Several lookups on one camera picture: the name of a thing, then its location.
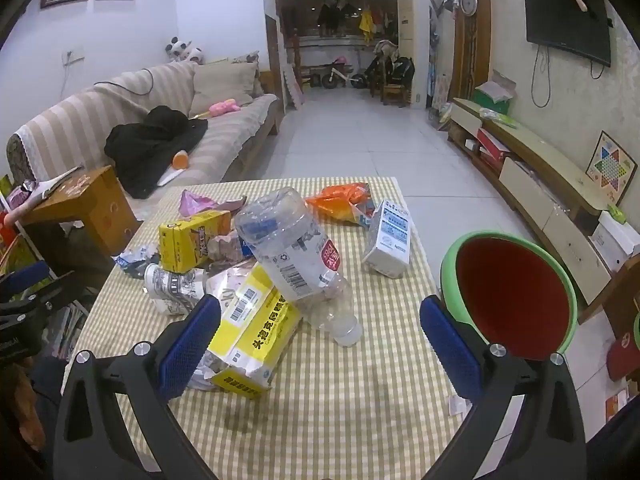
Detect white standing air conditioner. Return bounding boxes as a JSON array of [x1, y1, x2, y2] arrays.
[[397, 0, 431, 107]]

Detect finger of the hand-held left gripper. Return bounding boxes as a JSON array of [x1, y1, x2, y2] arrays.
[[0, 260, 52, 295], [20, 274, 85, 318]]

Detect green packet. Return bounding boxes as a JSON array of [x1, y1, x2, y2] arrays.
[[479, 107, 521, 129]]

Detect clear plastic bottle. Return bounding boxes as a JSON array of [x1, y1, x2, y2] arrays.
[[234, 187, 364, 347]]

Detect open green cardboard box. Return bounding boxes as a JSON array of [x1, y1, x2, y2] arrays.
[[472, 69, 519, 117]]

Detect small yellow box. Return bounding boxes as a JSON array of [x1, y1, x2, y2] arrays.
[[158, 210, 234, 274]]

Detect white balance bike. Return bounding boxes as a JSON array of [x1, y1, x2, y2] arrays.
[[319, 56, 367, 91]]

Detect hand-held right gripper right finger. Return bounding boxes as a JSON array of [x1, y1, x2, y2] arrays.
[[415, 294, 587, 480]]

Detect beige cushion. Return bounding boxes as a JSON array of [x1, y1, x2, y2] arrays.
[[190, 62, 259, 117]]

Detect brown cardboard box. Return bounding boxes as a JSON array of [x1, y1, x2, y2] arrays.
[[20, 165, 139, 257]]

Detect yellow hanging garment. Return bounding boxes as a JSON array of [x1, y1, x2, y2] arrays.
[[358, 7, 375, 44]]

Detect orange booklets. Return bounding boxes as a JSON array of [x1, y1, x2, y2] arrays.
[[604, 389, 632, 422]]

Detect checked tablecloth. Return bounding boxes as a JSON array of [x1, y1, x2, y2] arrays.
[[62, 176, 481, 480]]

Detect large yellow white box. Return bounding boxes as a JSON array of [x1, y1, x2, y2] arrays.
[[206, 264, 302, 401]]

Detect star checkers board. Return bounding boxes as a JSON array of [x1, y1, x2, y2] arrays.
[[584, 130, 639, 207]]

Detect foam mat tiles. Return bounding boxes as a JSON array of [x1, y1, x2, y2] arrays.
[[282, 62, 306, 109]]

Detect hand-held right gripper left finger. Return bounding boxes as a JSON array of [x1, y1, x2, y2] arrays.
[[52, 294, 222, 480]]

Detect black jacket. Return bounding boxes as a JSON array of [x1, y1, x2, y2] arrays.
[[104, 105, 209, 200]]

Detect white blue carton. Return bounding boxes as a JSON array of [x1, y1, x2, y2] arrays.
[[362, 198, 414, 280]]

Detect orange white toy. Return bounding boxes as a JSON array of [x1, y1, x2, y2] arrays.
[[157, 149, 191, 187]]

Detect red container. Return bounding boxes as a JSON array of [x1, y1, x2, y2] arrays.
[[606, 332, 640, 382]]

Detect brown patterned wrapper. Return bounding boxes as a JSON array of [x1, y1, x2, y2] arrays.
[[207, 232, 246, 262]]

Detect red book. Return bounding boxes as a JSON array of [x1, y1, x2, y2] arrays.
[[474, 127, 509, 169]]

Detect orange snack wrapper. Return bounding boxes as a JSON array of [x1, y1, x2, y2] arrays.
[[306, 183, 374, 226]]

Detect panda plush toy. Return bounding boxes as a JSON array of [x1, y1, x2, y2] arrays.
[[165, 36, 206, 65]]

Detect white paper sheets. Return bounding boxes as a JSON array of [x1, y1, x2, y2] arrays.
[[29, 164, 84, 199]]

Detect striped beige sofa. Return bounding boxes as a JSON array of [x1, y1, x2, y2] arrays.
[[6, 62, 282, 198]]

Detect wall television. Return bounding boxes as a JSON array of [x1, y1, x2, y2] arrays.
[[523, 0, 612, 67]]

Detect pink snack wrapper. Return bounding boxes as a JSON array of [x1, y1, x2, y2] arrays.
[[180, 189, 248, 219]]

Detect green rimmed red bin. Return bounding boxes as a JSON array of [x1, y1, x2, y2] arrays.
[[440, 230, 579, 362]]

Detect black white wrapper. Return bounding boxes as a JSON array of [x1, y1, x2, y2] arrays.
[[144, 263, 209, 316]]

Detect wooden television cabinet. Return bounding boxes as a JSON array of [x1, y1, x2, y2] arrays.
[[446, 97, 615, 307]]

